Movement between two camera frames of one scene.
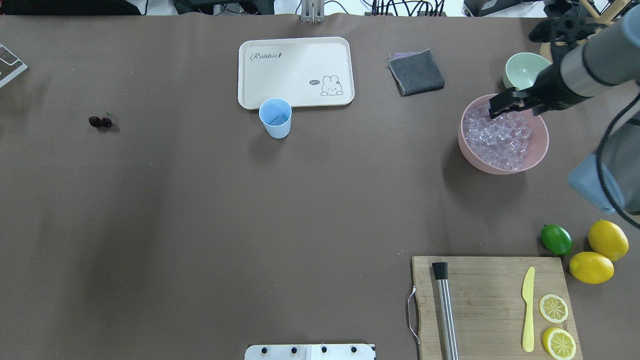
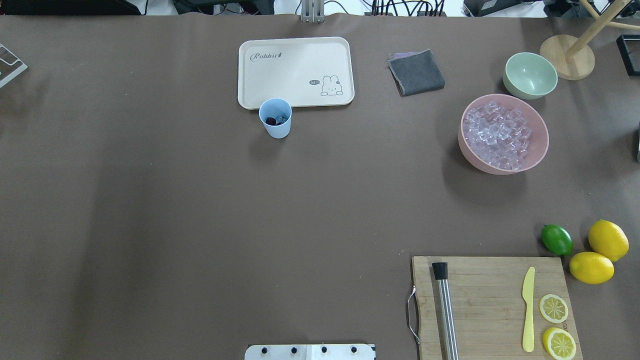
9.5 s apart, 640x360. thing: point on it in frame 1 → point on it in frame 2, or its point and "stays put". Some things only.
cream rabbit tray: x=309 y=71 stays put
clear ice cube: x=279 y=120 stays put
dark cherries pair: x=96 y=122 → x=272 y=121
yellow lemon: x=591 y=268 stays put
